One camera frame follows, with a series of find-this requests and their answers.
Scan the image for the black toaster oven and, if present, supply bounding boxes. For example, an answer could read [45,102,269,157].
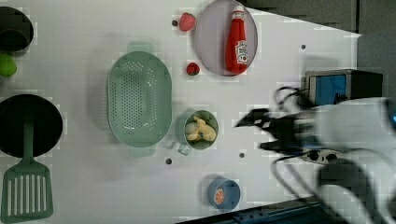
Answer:
[276,68,384,165]

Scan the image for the black frying pan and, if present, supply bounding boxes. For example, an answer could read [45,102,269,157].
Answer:
[0,94,64,158]

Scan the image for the peeled yellow banana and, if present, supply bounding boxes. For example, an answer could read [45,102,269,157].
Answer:
[185,116,217,142]

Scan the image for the green mug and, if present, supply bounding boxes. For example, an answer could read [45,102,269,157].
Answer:
[176,110,219,156]

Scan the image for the black pot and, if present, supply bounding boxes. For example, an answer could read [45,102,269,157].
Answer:
[0,7,34,52]

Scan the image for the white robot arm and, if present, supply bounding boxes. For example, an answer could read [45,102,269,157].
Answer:
[236,97,395,224]

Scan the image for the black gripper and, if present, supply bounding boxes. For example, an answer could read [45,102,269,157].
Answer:
[235,108,304,154]

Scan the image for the orange slice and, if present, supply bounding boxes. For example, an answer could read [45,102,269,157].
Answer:
[214,188,225,205]

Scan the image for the small red strawberry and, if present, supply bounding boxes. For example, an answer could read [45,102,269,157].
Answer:
[186,63,200,76]

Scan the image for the green perforated colander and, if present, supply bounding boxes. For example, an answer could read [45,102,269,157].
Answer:
[106,41,172,158]

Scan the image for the large red strawberry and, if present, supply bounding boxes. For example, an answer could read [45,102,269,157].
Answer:
[179,12,196,32]

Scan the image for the blue bowl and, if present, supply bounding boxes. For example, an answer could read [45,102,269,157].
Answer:
[207,176,241,212]

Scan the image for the green slotted spatula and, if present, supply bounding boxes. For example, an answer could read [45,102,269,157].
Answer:
[1,107,53,224]

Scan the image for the green apple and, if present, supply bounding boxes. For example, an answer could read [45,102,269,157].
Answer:
[0,53,17,77]

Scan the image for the red ketchup bottle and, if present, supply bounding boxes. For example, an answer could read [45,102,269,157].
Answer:
[225,6,248,75]

